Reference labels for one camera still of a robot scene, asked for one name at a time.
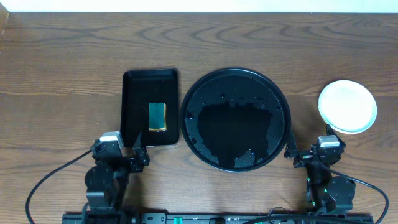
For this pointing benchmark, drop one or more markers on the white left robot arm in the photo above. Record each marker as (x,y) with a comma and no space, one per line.
(107,181)

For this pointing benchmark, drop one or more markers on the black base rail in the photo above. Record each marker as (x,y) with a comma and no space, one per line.
(163,218)

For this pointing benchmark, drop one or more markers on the black rectangular tray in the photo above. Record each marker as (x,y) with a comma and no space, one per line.
(141,87)

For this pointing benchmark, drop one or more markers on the mint plate with two drops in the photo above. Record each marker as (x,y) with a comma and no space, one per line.
(347,106)

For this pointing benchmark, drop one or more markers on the round black tray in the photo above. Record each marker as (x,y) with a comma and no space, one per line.
(236,120)

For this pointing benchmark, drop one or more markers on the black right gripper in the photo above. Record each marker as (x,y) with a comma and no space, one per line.
(304,157)

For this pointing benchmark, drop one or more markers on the yellow sponge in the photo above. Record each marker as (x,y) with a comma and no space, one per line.
(157,117)

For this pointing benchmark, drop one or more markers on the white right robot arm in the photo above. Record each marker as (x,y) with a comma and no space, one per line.
(326,194)

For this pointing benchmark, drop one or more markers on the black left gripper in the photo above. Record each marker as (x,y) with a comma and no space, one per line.
(131,158)

